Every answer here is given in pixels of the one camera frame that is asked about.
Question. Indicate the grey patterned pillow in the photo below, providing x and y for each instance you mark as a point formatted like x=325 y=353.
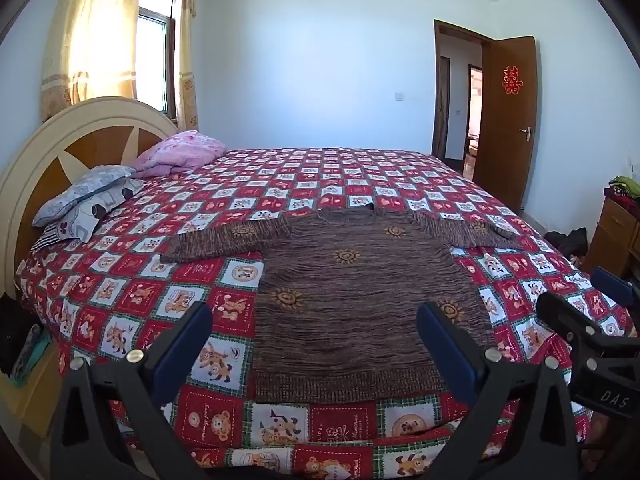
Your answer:
x=85 y=190

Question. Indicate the wide yellow curtain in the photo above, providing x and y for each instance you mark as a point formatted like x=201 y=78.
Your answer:
x=95 y=35

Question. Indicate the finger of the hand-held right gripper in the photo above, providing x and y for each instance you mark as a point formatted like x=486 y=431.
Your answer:
x=617 y=287
x=565 y=315

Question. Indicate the teal cloth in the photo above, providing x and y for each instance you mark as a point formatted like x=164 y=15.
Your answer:
x=32 y=357

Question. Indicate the grey striped pillow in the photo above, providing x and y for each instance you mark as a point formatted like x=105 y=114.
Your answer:
x=82 y=227

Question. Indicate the dark bag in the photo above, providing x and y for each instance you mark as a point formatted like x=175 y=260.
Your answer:
x=567 y=242

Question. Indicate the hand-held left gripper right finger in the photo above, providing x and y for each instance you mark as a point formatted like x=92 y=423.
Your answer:
x=445 y=350

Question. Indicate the brown wooden door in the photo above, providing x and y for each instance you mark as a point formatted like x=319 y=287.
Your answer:
x=505 y=160

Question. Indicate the brown knitted sweater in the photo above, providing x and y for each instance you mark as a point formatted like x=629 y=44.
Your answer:
x=350 y=300

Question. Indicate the window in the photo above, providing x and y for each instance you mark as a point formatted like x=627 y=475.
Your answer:
x=152 y=60

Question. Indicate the red paper door decoration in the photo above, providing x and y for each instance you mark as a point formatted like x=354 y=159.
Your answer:
x=511 y=80

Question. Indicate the wooden cabinet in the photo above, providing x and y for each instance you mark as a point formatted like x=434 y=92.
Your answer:
x=612 y=240

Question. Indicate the pink pillow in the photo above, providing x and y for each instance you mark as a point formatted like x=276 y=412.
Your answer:
x=177 y=152

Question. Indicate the red checked printed bedspread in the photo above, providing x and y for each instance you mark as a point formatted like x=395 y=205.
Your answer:
x=310 y=175

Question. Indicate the red cloth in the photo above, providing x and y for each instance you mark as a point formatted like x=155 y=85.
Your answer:
x=617 y=197

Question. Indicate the green cloth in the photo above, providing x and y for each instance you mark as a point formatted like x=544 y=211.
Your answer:
x=625 y=186

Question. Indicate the cream nightstand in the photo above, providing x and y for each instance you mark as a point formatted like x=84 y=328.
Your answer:
x=35 y=410

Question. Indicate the cream and brown headboard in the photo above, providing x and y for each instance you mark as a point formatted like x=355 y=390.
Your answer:
x=55 y=130

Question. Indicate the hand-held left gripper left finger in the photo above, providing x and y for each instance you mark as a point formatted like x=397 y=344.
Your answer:
x=182 y=350

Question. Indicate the black cloth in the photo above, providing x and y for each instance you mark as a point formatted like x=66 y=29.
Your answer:
x=15 y=330

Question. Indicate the brown door frame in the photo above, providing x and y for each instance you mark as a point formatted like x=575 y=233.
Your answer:
x=437 y=60

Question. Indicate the narrow yellow curtain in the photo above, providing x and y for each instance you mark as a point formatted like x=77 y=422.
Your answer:
x=186 y=60

